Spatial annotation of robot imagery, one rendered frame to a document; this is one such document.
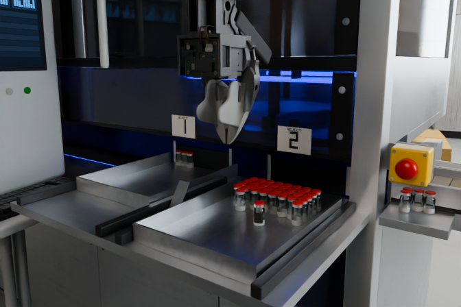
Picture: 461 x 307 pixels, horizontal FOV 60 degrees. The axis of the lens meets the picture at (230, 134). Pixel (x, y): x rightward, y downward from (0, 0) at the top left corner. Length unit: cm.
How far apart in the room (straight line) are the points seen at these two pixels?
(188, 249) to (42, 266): 134
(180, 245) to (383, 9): 58
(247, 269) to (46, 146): 100
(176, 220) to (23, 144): 72
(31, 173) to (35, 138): 11
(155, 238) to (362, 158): 45
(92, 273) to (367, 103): 120
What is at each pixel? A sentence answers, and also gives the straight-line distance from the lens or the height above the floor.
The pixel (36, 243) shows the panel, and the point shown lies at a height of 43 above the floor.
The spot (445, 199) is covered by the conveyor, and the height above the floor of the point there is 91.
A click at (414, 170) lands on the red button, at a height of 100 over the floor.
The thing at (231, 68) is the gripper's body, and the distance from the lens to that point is 52.
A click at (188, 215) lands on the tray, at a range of 85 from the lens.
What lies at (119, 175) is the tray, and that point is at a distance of 115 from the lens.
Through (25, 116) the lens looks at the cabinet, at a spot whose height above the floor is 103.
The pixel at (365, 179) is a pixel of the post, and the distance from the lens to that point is 89.
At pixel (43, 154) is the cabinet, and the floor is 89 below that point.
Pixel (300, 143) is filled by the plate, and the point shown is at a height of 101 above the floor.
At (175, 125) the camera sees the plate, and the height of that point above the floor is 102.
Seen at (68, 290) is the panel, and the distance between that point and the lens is 184.
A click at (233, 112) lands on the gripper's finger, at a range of 54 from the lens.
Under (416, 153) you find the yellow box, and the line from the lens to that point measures 85.
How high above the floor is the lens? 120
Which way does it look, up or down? 10 degrees down
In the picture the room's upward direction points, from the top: straight up
